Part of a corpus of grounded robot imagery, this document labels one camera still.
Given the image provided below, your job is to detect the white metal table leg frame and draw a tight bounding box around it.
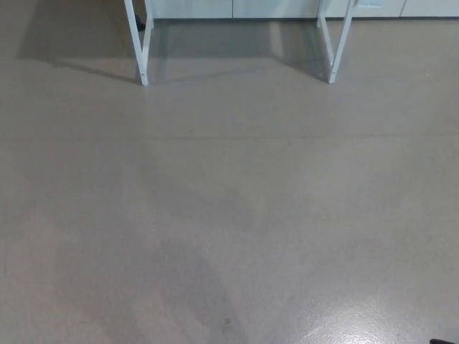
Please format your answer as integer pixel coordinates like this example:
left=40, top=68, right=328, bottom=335
left=316, top=0, right=356, bottom=85
left=123, top=0, right=156, bottom=86

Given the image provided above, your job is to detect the white cabinet row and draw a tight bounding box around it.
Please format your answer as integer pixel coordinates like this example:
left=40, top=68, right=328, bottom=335
left=152, top=0, right=459, bottom=21

